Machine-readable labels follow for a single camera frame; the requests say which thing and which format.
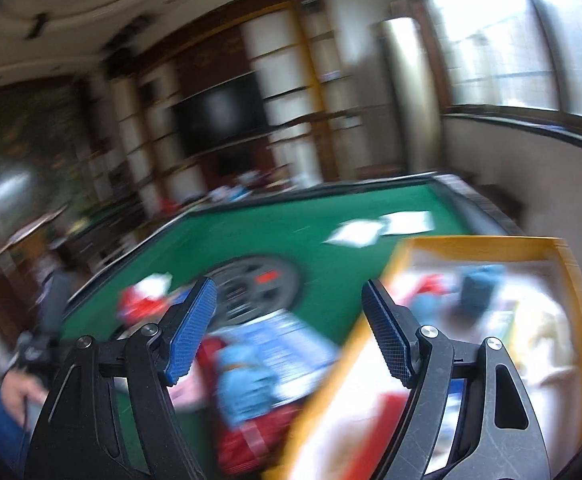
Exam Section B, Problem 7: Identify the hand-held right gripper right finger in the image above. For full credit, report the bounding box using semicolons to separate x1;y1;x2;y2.
361;279;552;480

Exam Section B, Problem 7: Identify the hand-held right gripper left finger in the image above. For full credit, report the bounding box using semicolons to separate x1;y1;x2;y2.
24;276;218;480

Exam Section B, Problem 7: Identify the blue cloth with rubber band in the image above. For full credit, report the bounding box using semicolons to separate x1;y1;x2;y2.
216;345;284;428

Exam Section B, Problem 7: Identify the yellow cardboard box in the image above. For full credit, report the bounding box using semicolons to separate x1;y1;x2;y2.
263;236;582;480

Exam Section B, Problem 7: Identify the red snack bag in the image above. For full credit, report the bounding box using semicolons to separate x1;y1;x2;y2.
198;337;302;476

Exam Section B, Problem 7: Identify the person's left hand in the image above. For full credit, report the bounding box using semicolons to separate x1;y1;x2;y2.
0;372;49;418

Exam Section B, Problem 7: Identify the red and white packet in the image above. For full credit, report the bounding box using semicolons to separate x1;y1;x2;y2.
116;272;174;328

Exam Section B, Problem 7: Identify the blue and white wipes pack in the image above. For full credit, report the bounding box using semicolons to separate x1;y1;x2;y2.
216;310;342;406

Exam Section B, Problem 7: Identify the round table control panel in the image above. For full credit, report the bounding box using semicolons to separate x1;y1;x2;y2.
206;255;307;326

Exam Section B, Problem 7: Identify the white paper sheet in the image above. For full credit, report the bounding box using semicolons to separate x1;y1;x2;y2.
323;219;384;250
378;210;434;235

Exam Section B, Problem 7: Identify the green mahjong table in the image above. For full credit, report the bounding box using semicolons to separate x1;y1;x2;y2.
64;172;526;480

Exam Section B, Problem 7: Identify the brown television cabinet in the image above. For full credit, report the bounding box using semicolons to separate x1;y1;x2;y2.
206;145;282;181

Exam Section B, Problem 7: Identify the black television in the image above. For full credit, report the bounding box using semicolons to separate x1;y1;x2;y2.
171;71;269;158

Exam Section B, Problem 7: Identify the standing air conditioner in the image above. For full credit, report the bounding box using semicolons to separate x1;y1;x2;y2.
381;16;444;171

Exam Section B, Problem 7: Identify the window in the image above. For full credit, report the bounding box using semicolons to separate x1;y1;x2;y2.
406;0;582;126

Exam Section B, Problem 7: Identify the wooden wall shelf unit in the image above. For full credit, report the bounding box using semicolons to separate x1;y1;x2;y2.
76;0;372;221

